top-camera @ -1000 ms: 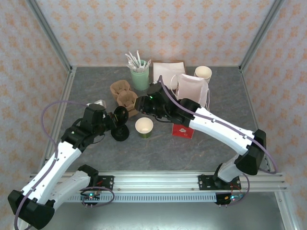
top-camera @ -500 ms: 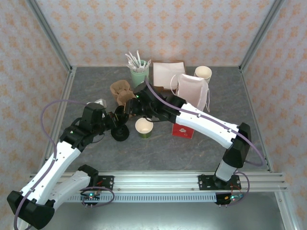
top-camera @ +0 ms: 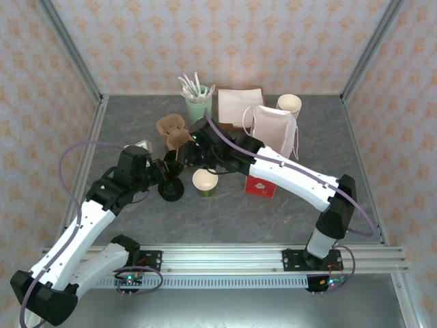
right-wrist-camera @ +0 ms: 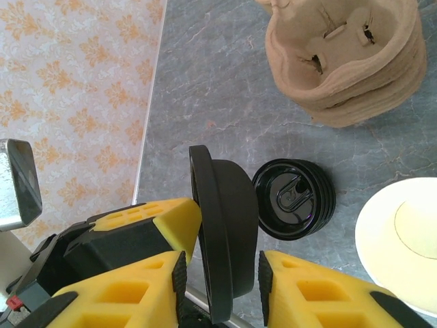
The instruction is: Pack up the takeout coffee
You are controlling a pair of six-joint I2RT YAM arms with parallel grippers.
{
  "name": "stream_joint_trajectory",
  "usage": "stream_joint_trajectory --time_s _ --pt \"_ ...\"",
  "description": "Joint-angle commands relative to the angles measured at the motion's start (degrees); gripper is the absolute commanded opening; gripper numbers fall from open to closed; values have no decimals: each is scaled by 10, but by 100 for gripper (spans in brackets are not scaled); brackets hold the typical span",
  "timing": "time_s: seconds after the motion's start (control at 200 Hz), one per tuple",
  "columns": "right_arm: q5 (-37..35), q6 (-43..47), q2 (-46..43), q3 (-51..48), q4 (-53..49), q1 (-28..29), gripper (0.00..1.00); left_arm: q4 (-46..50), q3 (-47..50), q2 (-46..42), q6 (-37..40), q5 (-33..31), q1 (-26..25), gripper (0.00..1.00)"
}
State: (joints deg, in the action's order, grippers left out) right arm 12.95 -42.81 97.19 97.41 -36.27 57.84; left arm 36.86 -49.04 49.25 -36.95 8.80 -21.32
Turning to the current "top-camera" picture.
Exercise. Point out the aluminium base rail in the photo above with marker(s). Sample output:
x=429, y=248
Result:
x=222, y=259

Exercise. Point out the aluminium frame post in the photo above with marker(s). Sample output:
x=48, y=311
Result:
x=406, y=300
x=373, y=51
x=70, y=51

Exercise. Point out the grey metal sheet panel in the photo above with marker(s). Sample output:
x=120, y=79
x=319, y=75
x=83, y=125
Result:
x=218, y=307

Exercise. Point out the white paper napkin stack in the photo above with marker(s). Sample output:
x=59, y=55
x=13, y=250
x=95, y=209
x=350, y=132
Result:
x=235, y=102

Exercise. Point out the green paper coffee cup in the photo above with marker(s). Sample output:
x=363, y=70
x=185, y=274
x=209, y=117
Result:
x=205, y=186

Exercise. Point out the stack of paper cups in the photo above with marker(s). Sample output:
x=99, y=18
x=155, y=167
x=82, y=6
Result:
x=289, y=102

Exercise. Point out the white wrapped straw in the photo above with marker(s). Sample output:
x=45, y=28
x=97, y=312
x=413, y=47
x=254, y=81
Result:
x=190, y=83
x=198, y=85
x=210, y=92
x=184, y=86

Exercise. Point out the small circuit board with LED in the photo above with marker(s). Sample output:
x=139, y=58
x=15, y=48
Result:
x=129, y=281
x=331, y=282

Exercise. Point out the red white paper bag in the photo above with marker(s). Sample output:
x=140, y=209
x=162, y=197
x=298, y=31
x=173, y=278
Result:
x=273, y=128

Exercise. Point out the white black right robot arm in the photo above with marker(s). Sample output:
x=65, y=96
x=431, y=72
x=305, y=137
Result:
x=297, y=181

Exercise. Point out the mint green holder cup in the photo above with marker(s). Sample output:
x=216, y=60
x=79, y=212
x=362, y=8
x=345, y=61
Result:
x=196, y=109

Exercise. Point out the brown cardboard napkin tray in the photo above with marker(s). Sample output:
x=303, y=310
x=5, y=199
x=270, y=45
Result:
x=239, y=127

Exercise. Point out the aluminium table side rail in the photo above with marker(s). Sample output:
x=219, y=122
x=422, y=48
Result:
x=363, y=164
x=92, y=136

